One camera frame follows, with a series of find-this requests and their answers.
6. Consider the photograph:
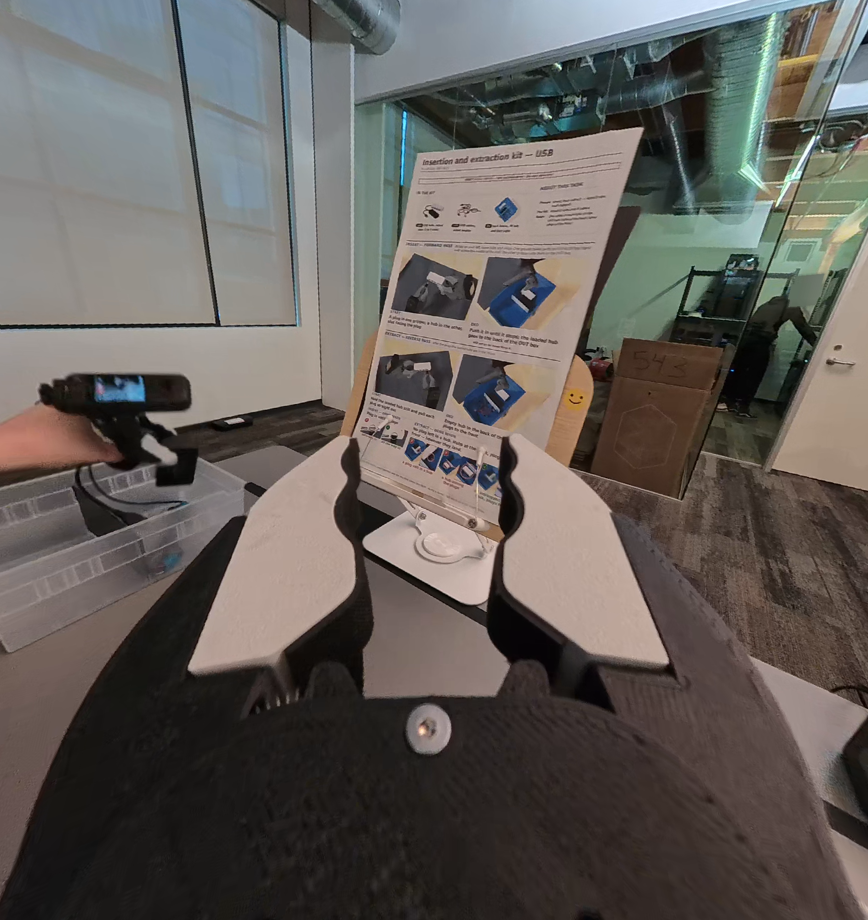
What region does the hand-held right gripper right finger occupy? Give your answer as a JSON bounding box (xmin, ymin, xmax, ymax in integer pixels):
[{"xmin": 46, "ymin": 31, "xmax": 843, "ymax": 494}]
[{"xmin": 486, "ymin": 432, "xmax": 672, "ymax": 675}]

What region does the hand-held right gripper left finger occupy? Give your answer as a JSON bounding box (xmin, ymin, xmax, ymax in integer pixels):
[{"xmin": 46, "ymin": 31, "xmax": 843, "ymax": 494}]
[{"xmin": 187, "ymin": 433, "xmax": 374, "ymax": 680}]

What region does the black USB cable grey plug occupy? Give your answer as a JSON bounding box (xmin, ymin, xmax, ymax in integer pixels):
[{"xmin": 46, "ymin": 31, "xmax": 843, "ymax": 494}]
[{"xmin": 73, "ymin": 460, "xmax": 191, "ymax": 533}]

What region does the clear plastic storage bin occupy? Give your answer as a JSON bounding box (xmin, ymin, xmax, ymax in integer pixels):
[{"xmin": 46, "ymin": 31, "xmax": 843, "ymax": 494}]
[{"xmin": 0, "ymin": 460, "xmax": 264, "ymax": 654}]

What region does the person's left hand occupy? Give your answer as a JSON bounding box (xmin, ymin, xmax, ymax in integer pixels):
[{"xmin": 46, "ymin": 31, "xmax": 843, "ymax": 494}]
[{"xmin": 13, "ymin": 404, "xmax": 127, "ymax": 470}]

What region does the white metal stand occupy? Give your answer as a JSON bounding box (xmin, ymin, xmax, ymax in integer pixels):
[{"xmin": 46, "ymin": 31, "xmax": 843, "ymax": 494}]
[{"xmin": 362, "ymin": 494, "xmax": 497, "ymax": 607}]

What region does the wooden display board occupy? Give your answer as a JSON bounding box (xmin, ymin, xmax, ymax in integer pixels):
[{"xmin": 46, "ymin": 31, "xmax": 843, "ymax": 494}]
[{"xmin": 339, "ymin": 203, "xmax": 645, "ymax": 470}]

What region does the brown cardboard box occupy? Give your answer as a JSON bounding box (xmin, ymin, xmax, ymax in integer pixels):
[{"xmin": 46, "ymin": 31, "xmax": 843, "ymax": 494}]
[{"xmin": 591, "ymin": 336, "xmax": 738, "ymax": 500}]

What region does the window with white blind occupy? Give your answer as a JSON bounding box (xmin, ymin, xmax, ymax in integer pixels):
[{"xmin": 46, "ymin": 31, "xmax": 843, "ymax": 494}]
[{"xmin": 0, "ymin": 0, "xmax": 300, "ymax": 330}]

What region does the white door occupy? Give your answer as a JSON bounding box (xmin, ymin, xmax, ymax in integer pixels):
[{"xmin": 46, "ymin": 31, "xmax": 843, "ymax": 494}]
[{"xmin": 770, "ymin": 183, "xmax": 868, "ymax": 498}]

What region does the black shelf rack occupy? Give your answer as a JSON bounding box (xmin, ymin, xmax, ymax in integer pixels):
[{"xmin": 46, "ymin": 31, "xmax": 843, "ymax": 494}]
[{"xmin": 680, "ymin": 253, "xmax": 850, "ymax": 407}]

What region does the printed instruction sheet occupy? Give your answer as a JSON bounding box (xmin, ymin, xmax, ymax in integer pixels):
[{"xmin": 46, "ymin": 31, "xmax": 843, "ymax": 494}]
[{"xmin": 357, "ymin": 127, "xmax": 645, "ymax": 498}]

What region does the silver ventilation duct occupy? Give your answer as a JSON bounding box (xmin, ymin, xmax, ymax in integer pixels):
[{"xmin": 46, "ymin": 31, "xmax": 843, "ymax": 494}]
[{"xmin": 310, "ymin": 0, "xmax": 404, "ymax": 56}]

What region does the wide silver flexible duct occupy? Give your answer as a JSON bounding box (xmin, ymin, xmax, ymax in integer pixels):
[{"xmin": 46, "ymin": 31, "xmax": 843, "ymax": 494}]
[{"xmin": 696, "ymin": 11, "xmax": 790, "ymax": 213}]

